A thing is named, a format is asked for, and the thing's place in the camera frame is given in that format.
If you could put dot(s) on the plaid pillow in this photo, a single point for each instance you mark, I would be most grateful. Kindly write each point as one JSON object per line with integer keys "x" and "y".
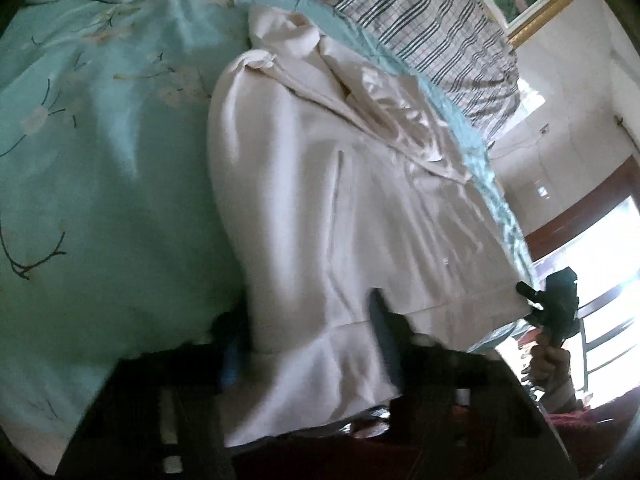
{"x": 455, "y": 44}

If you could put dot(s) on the white large garment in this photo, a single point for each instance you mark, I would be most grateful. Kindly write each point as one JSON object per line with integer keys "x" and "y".
{"x": 332, "y": 178}

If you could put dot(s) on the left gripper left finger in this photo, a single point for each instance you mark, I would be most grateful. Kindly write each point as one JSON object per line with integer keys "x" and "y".
{"x": 157, "y": 416}

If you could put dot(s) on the person's right hand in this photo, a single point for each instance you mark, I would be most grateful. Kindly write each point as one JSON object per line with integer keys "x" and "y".
{"x": 549, "y": 367}

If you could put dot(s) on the teal floral bed sheet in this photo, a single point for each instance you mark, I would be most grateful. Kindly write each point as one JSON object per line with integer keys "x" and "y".
{"x": 112, "y": 244}

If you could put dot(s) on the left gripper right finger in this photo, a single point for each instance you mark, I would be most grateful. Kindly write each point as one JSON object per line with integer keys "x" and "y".
{"x": 468, "y": 415}

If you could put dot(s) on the brown wooden door frame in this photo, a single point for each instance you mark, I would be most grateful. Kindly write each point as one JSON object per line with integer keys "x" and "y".
{"x": 623, "y": 183}

